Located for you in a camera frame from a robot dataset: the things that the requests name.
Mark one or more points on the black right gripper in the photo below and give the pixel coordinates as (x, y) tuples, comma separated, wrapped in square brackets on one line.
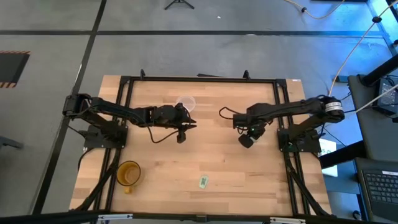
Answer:
[(254, 130)]

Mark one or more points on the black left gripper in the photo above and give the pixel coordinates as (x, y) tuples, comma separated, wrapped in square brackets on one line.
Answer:
[(169, 115)]

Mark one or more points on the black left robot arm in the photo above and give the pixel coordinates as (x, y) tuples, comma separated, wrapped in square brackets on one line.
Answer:
[(109, 109)]

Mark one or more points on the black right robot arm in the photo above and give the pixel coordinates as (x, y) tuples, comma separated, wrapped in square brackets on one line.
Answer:
[(289, 109)]

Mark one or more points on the clear plastic cup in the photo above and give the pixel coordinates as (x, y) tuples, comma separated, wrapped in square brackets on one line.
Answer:
[(186, 100)]

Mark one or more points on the green sweetener packet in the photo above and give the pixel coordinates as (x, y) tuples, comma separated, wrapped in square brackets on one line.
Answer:
[(203, 181)]

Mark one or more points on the white paper sheet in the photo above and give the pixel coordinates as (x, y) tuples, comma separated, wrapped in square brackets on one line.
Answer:
[(328, 155)]

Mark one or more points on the yellow glass mug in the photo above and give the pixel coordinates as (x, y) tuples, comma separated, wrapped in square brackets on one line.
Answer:
[(128, 174)]

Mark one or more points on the grey side desk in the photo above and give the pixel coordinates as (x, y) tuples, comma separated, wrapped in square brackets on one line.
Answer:
[(367, 124)]

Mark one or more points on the black tripod stand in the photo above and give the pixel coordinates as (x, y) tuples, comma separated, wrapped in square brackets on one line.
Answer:
[(178, 3)]

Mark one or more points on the laptop keyboard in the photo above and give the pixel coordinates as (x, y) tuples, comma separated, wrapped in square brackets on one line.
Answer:
[(381, 189)]

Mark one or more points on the floor hatch with hazard stripes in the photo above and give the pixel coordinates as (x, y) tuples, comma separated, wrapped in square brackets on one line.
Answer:
[(12, 68)]

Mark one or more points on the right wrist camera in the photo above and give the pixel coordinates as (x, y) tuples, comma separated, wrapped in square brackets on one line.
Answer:
[(245, 141)]

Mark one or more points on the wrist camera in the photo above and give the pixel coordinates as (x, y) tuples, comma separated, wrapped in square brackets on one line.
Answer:
[(245, 141), (181, 137)]

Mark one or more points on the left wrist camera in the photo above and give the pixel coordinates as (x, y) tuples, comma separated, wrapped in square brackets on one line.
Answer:
[(181, 137)]

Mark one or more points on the black table frame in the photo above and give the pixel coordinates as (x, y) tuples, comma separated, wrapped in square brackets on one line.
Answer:
[(202, 79)]

